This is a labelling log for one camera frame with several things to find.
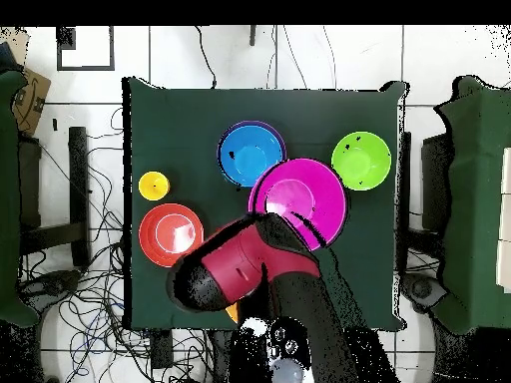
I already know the large pink bowl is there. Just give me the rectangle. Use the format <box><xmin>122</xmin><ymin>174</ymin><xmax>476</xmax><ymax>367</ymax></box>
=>
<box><xmin>247</xmin><ymin>158</ymin><xmax>349</xmax><ymax>252</ymax></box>

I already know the blue bowl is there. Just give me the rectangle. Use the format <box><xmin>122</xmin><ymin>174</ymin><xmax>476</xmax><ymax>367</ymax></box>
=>
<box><xmin>218</xmin><ymin>124</ymin><xmax>285</xmax><ymax>189</ymax></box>

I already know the purple bowl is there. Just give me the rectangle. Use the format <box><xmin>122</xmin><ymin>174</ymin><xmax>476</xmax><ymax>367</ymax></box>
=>
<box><xmin>216</xmin><ymin>120</ymin><xmax>288</xmax><ymax>189</ymax></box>

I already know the large yellow-orange bowl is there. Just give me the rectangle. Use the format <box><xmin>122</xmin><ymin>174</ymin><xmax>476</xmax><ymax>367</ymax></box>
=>
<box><xmin>224</xmin><ymin>301</ymin><xmax>242</xmax><ymax>325</ymax></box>

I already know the shallow red-orange bowl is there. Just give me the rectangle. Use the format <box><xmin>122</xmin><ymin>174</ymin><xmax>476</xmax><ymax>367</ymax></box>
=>
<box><xmin>138</xmin><ymin>202</ymin><xmax>206</xmax><ymax>269</ymax></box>

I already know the yellow cup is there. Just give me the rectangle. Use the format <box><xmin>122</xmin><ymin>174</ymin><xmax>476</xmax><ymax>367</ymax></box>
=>
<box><xmin>138</xmin><ymin>171</ymin><xmax>172</xmax><ymax>201</ymax></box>

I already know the green bowl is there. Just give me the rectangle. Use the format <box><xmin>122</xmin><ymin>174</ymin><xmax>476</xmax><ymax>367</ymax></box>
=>
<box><xmin>330</xmin><ymin>130</ymin><xmax>393</xmax><ymax>192</ymax></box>

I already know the dark green tablecloth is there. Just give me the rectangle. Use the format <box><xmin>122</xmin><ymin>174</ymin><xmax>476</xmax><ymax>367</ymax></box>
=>
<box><xmin>121</xmin><ymin>76</ymin><xmax>409</xmax><ymax>332</ymax></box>

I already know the black power strip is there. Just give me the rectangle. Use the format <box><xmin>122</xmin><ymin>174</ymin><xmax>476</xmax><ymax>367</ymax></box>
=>
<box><xmin>150</xmin><ymin>329</ymin><xmax>176</xmax><ymax>370</ymax></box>

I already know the black chair base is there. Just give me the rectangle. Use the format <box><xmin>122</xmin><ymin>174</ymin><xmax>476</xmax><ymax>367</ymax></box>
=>
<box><xmin>23</xmin><ymin>268</ymin><xmax>83</xmax><ymax>308</ymax></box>
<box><xmin>400</xmin><ymin>272</ymin><xmax>448</xmax><ymax>314</ymax></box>

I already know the green cloth neighbouring table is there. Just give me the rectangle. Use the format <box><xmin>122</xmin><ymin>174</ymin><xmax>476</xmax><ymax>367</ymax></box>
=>
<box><xmin>0</xmin><ymin>69</ymin><xmax>40</xmax><ymax>329</ymax></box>
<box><xmin>432</xmin><ymin>75</ymin><xmax>511</xmax><ymax>335</ymax></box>

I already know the cardboard box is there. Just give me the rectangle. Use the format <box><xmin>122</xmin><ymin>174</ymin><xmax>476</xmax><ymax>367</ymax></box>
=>
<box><xmin>9</xmin><ymin>65</ymin><xmax>52</xmax><ymax>138</ymax></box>

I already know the black cable with plug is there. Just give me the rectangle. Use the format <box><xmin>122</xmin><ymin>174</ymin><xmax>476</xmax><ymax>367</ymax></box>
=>
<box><xmin>194</xmin><ymin>25</ymin><xmax>219</xmax><ymax>89</ymax></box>

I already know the tangle of black cables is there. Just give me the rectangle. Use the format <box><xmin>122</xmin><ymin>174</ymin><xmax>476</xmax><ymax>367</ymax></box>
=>
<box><xmin>17</xmin><ymin>107</ymin><xmax>213</xmax><ymax>383</ymax></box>

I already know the black table frame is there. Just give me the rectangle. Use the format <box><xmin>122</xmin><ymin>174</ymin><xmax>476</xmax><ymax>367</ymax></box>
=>
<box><xmin>17</xmin><ymin>126</ymin><xmax>91</xmax><ymax>268</ymax></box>

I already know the black square floor frame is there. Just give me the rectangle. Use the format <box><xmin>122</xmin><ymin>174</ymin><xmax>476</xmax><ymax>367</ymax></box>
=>
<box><xmin>56</xmin><ymin>26</ymin><xmax>116</xmax><ymax>72</ymax></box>

